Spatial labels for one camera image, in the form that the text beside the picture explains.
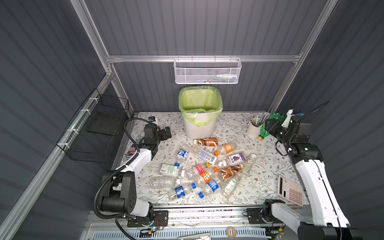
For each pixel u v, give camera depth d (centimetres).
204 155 91
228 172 84
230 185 80
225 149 94
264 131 68
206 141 98
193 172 87
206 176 82
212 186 79
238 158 91
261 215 73
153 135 70
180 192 77
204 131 102
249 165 91
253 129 97
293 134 51
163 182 85
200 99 102
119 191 44
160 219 73
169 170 87
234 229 71
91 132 73
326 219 38
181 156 94
